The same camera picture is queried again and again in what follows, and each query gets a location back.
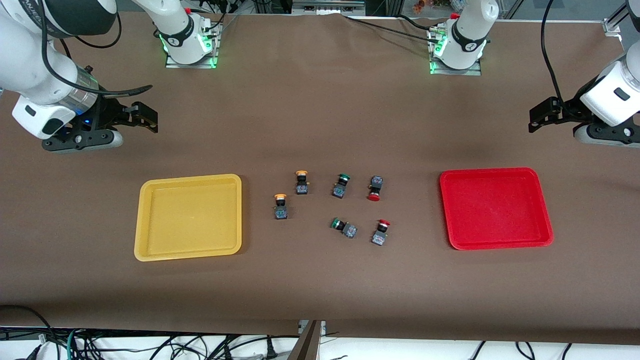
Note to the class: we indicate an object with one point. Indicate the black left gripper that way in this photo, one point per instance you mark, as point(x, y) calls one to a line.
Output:
point(566, 112)

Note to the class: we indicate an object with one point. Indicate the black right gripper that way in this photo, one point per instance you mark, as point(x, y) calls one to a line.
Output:
point(108, 113)

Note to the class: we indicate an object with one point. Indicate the yellow push button switch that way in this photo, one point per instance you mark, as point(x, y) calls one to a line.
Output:
point(301, 187)
point(280, 212)

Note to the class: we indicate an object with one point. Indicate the red push button switch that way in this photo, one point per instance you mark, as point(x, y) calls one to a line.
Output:
point(379, 237)
point(375, 184)

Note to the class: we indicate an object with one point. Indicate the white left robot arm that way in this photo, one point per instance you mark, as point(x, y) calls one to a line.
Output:
point(612, 95)

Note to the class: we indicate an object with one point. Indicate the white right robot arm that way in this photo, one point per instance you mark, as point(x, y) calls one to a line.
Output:
point(30, 65)

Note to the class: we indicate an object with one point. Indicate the red plastic tray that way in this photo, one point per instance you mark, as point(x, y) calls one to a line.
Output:
point(495, 210)

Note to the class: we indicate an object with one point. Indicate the yellow plastic tray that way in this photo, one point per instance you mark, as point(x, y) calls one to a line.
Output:
point(190, 220)

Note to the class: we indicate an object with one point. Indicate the grey metal box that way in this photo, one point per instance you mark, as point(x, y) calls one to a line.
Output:
point(327, 6)

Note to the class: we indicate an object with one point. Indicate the brown table cover mat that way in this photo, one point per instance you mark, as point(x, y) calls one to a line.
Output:
point(320, 280)

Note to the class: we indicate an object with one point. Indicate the black power plug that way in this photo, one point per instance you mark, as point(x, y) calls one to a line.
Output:
point(271, 351)

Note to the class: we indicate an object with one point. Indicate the metal table leg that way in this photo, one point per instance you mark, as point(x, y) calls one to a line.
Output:
point(307, 345)

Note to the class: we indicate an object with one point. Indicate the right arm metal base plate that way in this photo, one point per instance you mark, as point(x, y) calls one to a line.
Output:
point(172, 64)

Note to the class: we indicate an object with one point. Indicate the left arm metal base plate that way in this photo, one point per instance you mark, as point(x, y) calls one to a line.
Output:
point(475, 71)

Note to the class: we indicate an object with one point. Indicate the aluminium frame profile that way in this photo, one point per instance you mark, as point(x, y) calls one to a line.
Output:
point(612, 25)

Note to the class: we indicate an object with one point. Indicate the green push button switch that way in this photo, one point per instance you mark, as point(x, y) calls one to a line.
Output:
point(349, 231)
point(339, 190)

